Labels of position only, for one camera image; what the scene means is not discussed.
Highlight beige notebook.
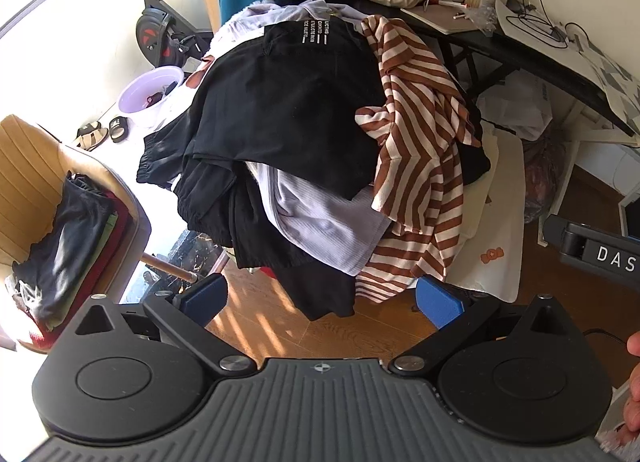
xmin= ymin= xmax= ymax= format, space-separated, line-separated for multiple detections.
xmin=400 ymin=6 xmax=481 ymax=35

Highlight black pants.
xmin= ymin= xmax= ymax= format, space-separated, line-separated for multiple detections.
xmin=136 ymin=114 xmax=358 ymax=321

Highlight white plastic bag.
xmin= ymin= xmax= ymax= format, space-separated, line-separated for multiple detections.
xmin=475 ymin=76 xmax=553 ymax=140

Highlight dark red plastic bag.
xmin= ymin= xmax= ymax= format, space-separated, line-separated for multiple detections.
xmin=522 ymin=132 xmax=576 ymax=223

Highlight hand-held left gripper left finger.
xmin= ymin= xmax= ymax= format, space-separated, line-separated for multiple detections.
xmin=62 ymin=273 xmax=258 ymax=378

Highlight lilac ribbed top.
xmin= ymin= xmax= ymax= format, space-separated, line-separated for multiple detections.
xmin=250 ymin=162 xmax=393 ymax=277

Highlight white tote bag orange print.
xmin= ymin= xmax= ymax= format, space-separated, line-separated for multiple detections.
xmin=450 ymin=134 xmax=526 ymax=303

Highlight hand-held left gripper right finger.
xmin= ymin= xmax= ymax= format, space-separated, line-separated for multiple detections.
xmin=387 ymin=274 xmax=583 ymax=378

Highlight pale lilac sweatshirt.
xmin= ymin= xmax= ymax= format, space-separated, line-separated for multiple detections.
xmin=220 ymin=0 xmax=362 ymax=45

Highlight person's right hand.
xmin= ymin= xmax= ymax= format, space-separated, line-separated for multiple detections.
xmin=621 ymin=332 xmax=640 ymax=448

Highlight black garment with white print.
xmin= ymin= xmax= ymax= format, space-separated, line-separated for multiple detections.
xmin=182 ymin=19 xmax=388 ymax=203

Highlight red folded garment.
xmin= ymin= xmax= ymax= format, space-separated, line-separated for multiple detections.
xmin=22 ymin=192 xmax=135 ymax=354

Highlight brown white striped sweater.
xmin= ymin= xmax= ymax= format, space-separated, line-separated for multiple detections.
xmin=354 ymin=16 xmax=483 ymax=305

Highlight thin black cable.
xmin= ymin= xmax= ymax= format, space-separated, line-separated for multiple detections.
xmin=505 ymin=0 xmax=587 ymax=50

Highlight black exercise bike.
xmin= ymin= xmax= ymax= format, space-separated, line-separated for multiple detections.
xmin=107 ymin=0 xmax=216 ymax=70

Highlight tan sandal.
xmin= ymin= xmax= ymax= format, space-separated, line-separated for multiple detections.
xmin=75 ymin=123 xmax=109 ymax=151

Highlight black desk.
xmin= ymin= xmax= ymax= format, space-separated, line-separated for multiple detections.
xmin=320 ymin=0 xmax=638 ymax=137

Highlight tan upholstered chair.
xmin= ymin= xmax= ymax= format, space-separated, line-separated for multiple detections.
xmin=0 ymin=114 xmax=201 ymax=355

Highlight lilac plastic basin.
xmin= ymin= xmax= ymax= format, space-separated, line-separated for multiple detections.
xmin=119 ymin=66 xmax=186 ymax=130

